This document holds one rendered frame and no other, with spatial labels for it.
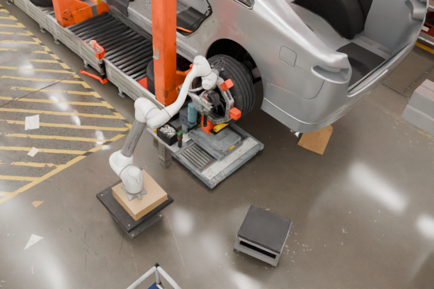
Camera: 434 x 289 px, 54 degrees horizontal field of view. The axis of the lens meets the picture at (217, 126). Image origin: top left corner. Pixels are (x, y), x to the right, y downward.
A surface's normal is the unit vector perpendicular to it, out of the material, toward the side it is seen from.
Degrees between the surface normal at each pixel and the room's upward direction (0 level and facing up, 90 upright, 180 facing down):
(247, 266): 0
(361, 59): 0
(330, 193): 0
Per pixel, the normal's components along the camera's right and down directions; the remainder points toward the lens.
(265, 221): 0.07, -0.71
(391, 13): -0.70, 0.47
